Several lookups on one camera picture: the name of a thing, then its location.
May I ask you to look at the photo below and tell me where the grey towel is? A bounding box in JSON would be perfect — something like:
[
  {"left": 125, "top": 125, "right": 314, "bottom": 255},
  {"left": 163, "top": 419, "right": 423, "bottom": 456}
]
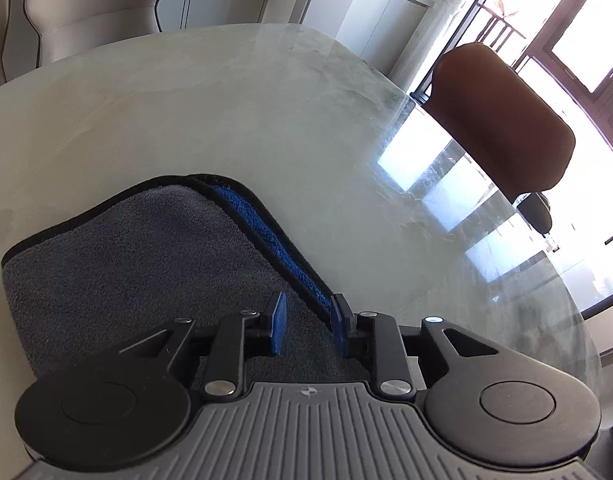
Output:
[{"left": 0, "top": 174, "right": 372, "bottom": 386}]

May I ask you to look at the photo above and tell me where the brown chair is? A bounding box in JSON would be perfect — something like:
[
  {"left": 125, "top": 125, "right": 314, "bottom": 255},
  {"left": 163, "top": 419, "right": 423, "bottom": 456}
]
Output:
[{"left": 430, "top": 42, "right": 578, "bottom": 233}]

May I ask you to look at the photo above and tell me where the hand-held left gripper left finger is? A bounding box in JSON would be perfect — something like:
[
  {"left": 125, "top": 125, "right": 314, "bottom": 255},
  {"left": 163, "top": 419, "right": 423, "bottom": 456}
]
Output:
[{"left": 117, "top": 291, "right": 288, "bottom": 401}]

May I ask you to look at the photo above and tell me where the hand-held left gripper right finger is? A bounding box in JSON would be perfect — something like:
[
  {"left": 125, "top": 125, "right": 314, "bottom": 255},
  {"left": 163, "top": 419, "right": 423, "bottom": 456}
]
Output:
[{"left": 330, "top": 294, "right": 497, "bottom": 401}]

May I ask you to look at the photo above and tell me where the white counter cabinet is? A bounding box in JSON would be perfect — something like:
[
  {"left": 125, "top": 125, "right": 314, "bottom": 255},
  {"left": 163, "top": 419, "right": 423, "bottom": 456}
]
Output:
[{"left": 336, "top": 0, "right": 435, "bottom": 76}]

